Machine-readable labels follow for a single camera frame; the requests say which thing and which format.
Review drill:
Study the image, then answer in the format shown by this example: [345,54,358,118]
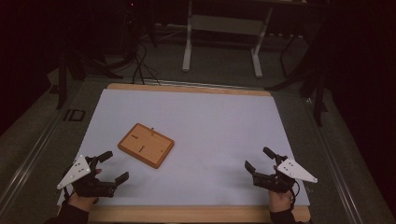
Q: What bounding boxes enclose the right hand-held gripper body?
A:
[252,155,318,194]

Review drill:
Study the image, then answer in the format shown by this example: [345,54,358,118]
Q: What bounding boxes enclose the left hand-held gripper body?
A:
[56,154,118,199]

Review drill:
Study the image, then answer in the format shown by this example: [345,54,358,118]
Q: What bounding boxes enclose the wooden photo frame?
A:
[117,122,176,170]

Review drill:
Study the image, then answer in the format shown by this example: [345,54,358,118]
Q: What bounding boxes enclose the person's left hand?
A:
[67,190,101,214]

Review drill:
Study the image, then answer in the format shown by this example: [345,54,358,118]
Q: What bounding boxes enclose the person's right hand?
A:
[267,189,294,215]

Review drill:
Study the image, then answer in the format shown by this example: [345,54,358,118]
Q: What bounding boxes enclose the white table mat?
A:
[56,88,311,207]

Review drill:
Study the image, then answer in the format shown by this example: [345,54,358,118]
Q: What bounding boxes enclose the black metal stand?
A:
[55,50,124,110]
[265,29,330,127]

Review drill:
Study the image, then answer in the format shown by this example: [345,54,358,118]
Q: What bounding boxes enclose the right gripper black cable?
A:
[289,179,301,213]

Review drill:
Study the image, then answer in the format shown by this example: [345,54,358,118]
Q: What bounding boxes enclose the metal floor rail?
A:
[0,102,67,213]
[304,97,363,224]
[140,78,250,91]

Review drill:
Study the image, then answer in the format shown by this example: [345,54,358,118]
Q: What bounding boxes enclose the black floor bracket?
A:
[63,108,87,122]

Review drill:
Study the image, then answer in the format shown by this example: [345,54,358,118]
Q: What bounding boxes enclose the black floor cables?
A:
[132,40,163,87]

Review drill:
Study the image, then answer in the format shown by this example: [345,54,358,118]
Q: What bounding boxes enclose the white metal desk frame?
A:
[181,0,276,79]

